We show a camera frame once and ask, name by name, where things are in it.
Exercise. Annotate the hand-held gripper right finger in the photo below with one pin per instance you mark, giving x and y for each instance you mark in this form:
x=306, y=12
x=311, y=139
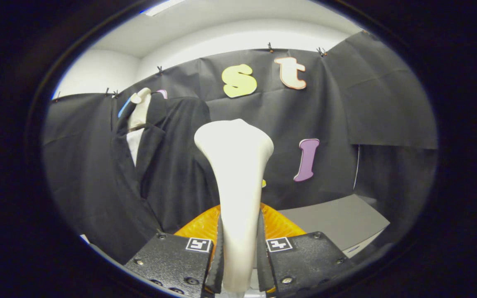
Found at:
x=300, y=260

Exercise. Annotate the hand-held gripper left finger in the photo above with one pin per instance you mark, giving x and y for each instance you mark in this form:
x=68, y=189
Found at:
x=172, y=260

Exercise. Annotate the black suit jacket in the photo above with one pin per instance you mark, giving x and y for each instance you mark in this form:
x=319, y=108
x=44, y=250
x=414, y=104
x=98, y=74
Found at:
x=172, y=165

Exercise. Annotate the white garment steamer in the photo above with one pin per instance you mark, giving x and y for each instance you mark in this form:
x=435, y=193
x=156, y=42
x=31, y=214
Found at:
x=236, y=174

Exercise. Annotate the grey cabinet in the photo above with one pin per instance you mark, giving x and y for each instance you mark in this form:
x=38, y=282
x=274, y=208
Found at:
x=338, y=219

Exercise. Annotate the white mannequin torso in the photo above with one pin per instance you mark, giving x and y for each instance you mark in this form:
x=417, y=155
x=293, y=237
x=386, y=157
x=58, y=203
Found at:
x=141, y=111

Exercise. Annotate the black backdrop cloth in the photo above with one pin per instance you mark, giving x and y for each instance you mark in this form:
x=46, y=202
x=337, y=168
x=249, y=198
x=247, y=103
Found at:
x=346, y=103

